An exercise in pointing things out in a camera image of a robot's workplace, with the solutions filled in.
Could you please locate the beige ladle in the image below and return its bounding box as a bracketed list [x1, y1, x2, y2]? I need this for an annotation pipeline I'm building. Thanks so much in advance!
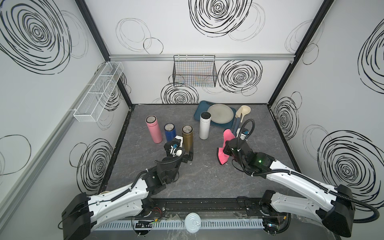
[240, 105, 251, 123]

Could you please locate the grey round plate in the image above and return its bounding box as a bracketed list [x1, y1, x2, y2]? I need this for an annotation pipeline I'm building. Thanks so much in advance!
[207, 104, 234, 124]

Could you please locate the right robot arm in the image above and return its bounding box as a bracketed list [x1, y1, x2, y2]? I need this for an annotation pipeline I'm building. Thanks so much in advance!
[217, 139, 356, 238]

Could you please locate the gold thermos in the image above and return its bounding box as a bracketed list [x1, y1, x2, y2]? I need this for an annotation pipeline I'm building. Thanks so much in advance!
[182, 125, 194, 154]

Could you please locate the white round can lid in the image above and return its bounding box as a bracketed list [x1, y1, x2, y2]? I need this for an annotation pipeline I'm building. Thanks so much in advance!
[184, 213, 202, 234]

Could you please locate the blue thermos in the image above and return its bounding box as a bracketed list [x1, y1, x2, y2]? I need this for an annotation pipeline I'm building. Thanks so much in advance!
[164, 123, 177, 142]

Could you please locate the pink cloth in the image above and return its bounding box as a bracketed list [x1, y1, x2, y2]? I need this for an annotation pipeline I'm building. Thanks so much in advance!
[217, 129, 235, 165]

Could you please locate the pink thermos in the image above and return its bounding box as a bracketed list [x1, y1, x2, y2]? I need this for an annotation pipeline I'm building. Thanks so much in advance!
[146, 115, 163, 144]

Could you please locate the blue handled utensil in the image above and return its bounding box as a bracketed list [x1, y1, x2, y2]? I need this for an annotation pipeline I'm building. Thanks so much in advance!
[232, 107, 243, 135]

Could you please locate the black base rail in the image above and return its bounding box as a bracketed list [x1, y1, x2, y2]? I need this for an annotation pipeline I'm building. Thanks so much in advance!
[137, 197, 291, 219]

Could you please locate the white thermos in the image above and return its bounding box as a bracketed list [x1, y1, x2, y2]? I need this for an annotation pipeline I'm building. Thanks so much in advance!
[199, 112, 212, 140]

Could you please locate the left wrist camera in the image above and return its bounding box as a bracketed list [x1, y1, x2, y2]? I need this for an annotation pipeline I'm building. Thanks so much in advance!
[170, 136, 183, 157]

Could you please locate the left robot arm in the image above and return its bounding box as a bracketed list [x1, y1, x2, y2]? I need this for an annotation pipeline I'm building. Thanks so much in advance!
[58, 137, 188, 240]

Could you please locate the white slotted cable duct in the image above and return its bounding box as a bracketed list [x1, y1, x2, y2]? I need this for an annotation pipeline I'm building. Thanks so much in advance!
[96, 219, 265, 231]

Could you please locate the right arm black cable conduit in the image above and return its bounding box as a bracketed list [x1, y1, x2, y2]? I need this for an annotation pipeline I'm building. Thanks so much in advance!
[236, 118, 380, 224]

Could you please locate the white mesh shelf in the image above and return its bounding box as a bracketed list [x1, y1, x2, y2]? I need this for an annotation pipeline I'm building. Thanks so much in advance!
[74, 62, 124, 123]

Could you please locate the black wire basket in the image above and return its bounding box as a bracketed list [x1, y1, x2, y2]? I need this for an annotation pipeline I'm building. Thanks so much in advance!
[172, 55, 218, 88]

